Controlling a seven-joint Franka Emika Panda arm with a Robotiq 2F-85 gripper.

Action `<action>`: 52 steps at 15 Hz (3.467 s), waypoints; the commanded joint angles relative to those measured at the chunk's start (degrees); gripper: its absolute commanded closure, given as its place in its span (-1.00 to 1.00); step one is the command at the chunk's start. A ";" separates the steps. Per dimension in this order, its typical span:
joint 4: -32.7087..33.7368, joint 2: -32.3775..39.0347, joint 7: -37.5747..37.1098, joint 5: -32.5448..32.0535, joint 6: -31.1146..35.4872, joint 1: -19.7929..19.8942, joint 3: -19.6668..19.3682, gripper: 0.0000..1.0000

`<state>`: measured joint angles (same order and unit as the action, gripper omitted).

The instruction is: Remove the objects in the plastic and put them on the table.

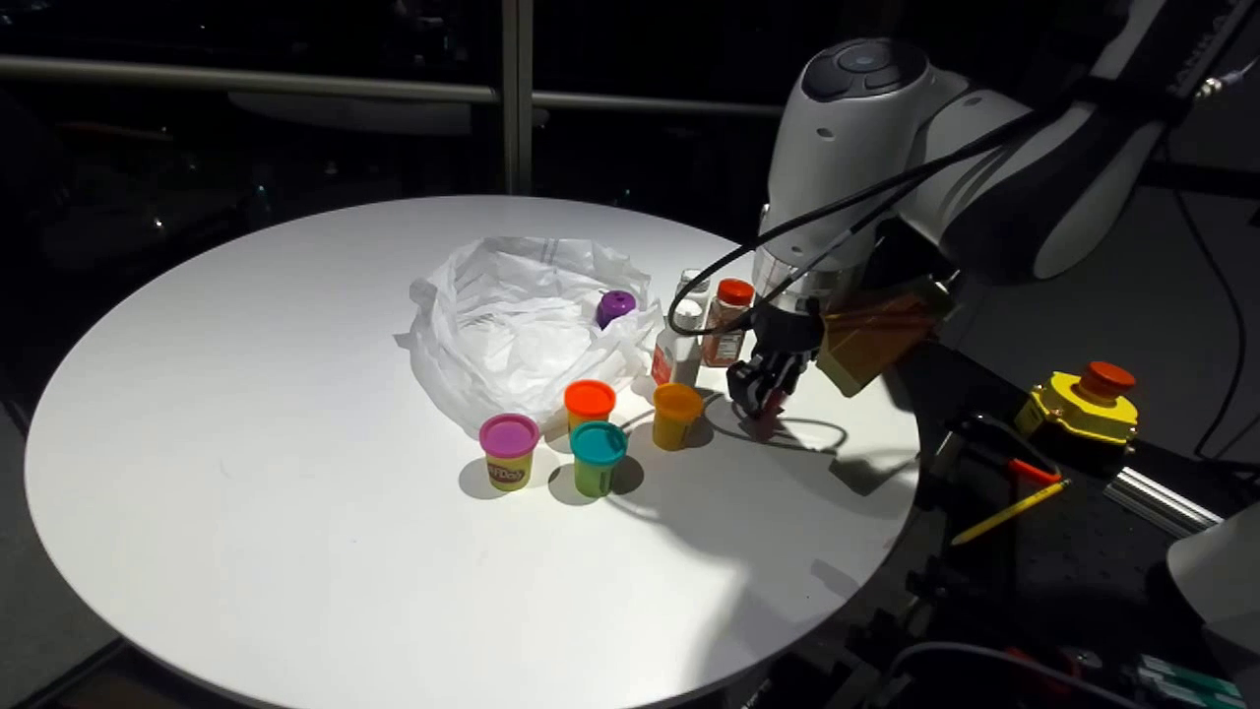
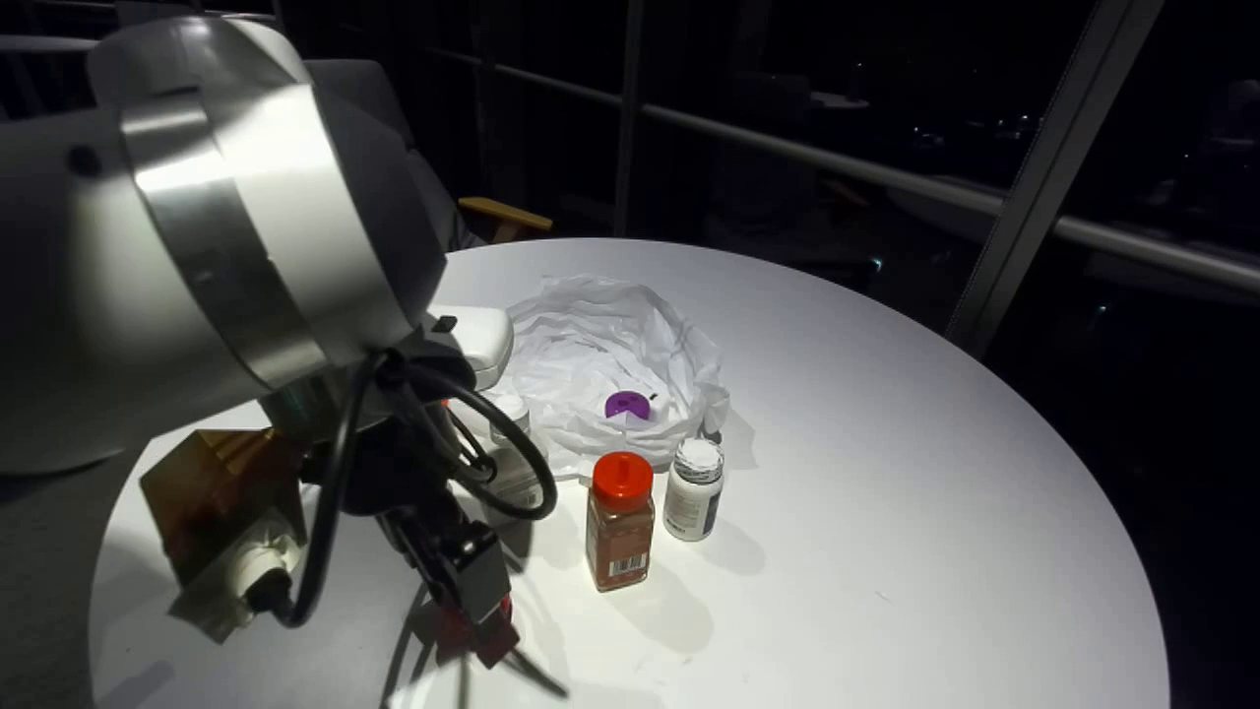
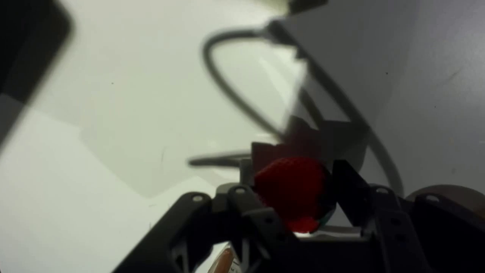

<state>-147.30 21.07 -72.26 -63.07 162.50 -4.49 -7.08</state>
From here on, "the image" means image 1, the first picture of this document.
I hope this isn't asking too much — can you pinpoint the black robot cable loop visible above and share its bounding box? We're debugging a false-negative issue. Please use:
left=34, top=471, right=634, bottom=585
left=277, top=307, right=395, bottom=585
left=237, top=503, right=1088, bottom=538
left=660, top=95, right=1094, bottom=338

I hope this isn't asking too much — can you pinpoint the yellow-lid dough tub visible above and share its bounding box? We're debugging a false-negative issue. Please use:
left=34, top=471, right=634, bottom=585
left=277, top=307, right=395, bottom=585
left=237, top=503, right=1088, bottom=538
left=648, top=380, right=707, bottom=456

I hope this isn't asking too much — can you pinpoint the purple lid container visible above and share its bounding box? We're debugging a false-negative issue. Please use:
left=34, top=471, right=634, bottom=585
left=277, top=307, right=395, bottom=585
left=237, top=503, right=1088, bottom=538
left=589, top=287, right=641, bottom=331

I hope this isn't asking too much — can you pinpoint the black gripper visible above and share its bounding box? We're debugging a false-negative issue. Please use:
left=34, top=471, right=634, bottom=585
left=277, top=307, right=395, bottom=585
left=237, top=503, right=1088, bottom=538
left=723, top=297, right=829, bottom=435

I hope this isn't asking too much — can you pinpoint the red-lid spice bottle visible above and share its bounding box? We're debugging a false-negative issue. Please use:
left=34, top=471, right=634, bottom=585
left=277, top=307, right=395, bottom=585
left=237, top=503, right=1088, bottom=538
left=698, top=276, right=761, bottom=370

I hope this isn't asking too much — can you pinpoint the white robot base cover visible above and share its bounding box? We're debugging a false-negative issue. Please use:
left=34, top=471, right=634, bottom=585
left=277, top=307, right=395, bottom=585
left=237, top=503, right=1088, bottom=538
left=1163, top=503, right=1260, bottom=654

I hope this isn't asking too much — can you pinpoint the pink-lid dough tub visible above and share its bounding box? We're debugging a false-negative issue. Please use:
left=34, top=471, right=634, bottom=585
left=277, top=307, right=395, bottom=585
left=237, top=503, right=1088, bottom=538
left=475, top=410, right=543, bottom=497

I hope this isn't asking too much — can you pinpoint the yellow emergency stop button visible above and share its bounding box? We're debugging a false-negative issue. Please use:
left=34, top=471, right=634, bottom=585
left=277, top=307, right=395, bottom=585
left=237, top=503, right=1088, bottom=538
left=1013, top=359, right=1143, bottom=451

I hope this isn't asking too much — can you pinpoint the red-handled tool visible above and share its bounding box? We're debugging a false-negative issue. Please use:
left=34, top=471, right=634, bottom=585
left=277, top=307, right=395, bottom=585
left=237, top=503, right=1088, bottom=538
left=998, top=451, right=1072, bottom=488

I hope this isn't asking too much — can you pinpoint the teal-lid dough tub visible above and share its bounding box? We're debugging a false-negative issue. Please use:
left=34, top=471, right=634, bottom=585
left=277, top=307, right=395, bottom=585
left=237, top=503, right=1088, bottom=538
left=565, top=417, right=634, bottom=502

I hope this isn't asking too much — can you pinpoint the grey cable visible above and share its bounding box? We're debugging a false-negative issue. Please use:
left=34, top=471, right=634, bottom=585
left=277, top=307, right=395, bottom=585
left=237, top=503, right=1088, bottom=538
left=878, top=639, right=1145, bottom=709

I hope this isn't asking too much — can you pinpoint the yellow pencil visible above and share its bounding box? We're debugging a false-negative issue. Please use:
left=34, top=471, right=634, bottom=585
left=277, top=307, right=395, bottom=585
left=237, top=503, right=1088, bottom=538
left=946, top=477, right=1075, bottom=551

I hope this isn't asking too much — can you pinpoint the grey horizontal window rail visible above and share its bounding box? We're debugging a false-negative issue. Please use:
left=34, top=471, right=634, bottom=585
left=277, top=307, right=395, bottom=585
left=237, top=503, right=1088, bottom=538
left=0, top=53, right=790, bottom=128

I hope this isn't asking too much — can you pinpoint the round white pill bottle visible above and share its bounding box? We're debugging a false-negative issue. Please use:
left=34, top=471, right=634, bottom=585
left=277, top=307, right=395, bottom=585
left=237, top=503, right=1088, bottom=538
left=674, top=266, right=715, bottom=321

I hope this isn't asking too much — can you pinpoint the aluminium profile bar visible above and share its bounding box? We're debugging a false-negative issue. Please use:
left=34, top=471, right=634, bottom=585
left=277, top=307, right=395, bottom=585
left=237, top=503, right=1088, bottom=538
left=1101, top=464, right=1227, bottom=538

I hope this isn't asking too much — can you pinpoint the translucent white plastic bag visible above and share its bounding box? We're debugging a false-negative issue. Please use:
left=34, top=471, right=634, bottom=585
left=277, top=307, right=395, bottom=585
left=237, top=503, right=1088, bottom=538
left=389, top=232, right=669, bottom=439

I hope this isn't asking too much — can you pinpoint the thin black hanging cable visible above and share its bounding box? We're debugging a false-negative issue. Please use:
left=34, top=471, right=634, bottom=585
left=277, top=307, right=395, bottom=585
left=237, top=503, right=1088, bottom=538
left=1172, top=188, right=1260, bottom=463

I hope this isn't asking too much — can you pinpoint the orange-lid yellow dough tub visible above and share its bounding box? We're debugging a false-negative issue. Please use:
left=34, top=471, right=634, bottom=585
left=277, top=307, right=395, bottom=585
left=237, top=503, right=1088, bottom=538
left=557, top=373, right=622, bottom=439

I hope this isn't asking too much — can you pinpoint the teal-handled tool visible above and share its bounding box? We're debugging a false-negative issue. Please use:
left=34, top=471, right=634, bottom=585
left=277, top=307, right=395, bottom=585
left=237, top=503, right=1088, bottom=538
left=1132, top=654, right=1252, bottom=709

